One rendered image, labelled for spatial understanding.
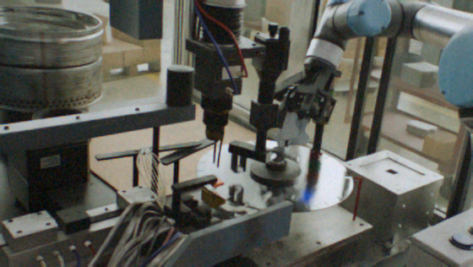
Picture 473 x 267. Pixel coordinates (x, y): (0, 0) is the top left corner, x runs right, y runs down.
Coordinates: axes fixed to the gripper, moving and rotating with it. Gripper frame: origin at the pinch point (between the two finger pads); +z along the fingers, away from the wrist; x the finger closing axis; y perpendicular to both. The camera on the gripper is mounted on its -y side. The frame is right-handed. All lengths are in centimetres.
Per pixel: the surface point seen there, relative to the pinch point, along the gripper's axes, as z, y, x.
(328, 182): 3.5, 11.3, 5.6
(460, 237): 4.1, 34.5, 21.1
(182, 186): 14.6, 2.7, -22.3
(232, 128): -7, -63, 36
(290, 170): 3.8, 4.8, 0.6
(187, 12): -42, -97, 24
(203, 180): 12.2, 2.8, -18.2
